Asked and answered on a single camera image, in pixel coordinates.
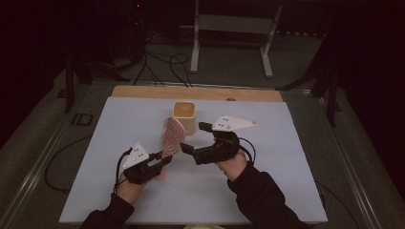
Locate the white board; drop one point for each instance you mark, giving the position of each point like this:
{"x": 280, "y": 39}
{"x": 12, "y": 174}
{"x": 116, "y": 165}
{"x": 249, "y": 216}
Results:
{"x": 270, "y": 165}

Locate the person's right hand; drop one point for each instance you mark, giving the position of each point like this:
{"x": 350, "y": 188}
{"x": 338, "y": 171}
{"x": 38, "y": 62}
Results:
{"x": 235, "y": 167}

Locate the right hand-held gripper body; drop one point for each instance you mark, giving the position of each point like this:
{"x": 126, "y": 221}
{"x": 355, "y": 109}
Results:
{"x": 223, "y": 149}

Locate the person's left hand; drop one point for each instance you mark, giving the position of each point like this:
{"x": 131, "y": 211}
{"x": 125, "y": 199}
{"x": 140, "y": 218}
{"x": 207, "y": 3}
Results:
{"x": 130, "y": 191}

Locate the beige square cup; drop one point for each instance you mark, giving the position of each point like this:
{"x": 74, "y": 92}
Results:
{"x": 184, "y": 109}

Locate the metal floor rail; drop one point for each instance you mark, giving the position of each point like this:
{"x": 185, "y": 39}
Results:
{"x": 347, "y": 165}
{"x": 38, "y": 159}

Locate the white metal stand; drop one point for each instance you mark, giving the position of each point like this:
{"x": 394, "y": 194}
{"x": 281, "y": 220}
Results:
{"x": 235, "y": 24}

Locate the black stand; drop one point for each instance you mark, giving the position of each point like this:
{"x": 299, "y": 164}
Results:
{"x": 69, "y": 86}
{"x": 331, "y": 95}

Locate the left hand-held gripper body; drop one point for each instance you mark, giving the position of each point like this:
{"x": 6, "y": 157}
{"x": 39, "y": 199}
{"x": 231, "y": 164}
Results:
{"x": 137, "y": 157}

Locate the pink hairbrush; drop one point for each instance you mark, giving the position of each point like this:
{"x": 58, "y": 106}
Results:
{"x": 173, "y": 135}

